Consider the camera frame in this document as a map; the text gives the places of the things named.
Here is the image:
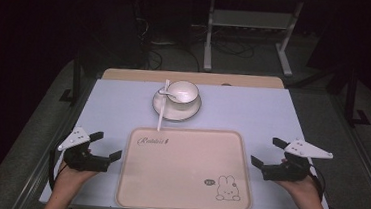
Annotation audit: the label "white bowl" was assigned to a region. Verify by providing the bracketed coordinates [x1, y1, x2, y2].
[165, 79, 201, 108]

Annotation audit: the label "white plate with dark rim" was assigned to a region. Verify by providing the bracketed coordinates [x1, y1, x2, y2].
[150, 86, 204, 125]

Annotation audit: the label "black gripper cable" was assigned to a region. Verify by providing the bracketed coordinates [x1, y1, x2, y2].
[46, 148, 70, 193]
[305, 163, 327, 202]

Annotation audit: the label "black floor cables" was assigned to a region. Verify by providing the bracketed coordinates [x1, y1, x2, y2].
[127, 0, 259, 79]

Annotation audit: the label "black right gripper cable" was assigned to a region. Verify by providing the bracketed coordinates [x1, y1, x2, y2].
[305, 163, 327, 202]

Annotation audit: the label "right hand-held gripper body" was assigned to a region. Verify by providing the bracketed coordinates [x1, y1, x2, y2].
[260, 136, 335, 186]

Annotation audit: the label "white ceramic spoon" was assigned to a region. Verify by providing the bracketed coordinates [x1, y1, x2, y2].
[157, 87, 180, 102]

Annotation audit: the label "white metal table frame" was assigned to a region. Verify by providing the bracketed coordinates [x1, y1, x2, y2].
[201, 0, 305, 79]

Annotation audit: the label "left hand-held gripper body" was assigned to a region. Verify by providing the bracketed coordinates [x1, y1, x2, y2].
[55, 125, 112, 175]

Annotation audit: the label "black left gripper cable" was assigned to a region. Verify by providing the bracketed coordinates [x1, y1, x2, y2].
[46, 148, 70, 193]

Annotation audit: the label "black metal stand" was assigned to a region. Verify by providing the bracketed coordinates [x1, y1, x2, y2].
[341, 68, 371, 129]
[58, 56, 85, 106]

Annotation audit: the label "pink tray with rabbit print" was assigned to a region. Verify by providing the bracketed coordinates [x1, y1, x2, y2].
[113, 121, 258, 209]

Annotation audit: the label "wooden table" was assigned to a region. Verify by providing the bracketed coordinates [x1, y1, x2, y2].
[101, 63, 286, 94]

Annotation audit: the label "person's right hand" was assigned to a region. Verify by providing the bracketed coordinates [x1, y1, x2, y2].
[275, 171, 323, 209]

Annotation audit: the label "white chopstick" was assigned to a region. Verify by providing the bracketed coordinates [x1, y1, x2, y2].
[157, 79, 171, 132]
[155, 78, 169, 133]

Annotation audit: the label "person's left hand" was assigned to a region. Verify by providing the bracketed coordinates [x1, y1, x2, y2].
[53, 162, 100, 193]

